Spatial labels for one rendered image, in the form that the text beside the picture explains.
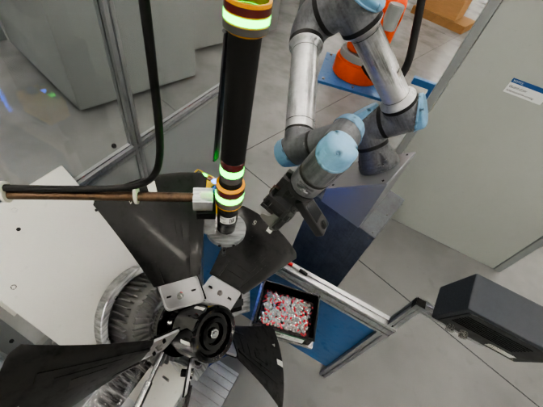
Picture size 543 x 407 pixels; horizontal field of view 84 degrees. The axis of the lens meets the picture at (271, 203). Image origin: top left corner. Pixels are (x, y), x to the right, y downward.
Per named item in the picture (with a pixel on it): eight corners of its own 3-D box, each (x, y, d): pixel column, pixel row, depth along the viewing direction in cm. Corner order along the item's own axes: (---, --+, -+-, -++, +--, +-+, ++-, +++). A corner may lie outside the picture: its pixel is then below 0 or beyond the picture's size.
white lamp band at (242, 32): (222, 35, 27) (223, 26, 26) (221, 15, 30) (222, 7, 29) (271, 41, 28) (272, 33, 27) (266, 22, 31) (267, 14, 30)
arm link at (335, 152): (367, 144, 61) (354, 167, 55) (334, 174, 69) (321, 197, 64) (336, 119, 61) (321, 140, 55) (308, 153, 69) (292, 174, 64)
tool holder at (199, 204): (193, 248, 51) (191, 212, 44) (195, 215, 56) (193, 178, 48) (246, 247, 53) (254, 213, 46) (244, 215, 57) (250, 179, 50)
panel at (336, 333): (204, 291, 184) (203, 228, 134) (204, 290, 184) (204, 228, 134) (326, 367, 168) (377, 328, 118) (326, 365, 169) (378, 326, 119)
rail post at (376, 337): (318, 374, 176) (376, 332, 117) (321, 367, 179) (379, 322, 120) (325, 378, 176) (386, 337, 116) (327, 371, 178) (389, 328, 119)
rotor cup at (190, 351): (178, 368, 72) (216, 385, 63) (141, 332, 65) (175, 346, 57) (215, 315, 81) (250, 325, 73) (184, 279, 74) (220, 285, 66)
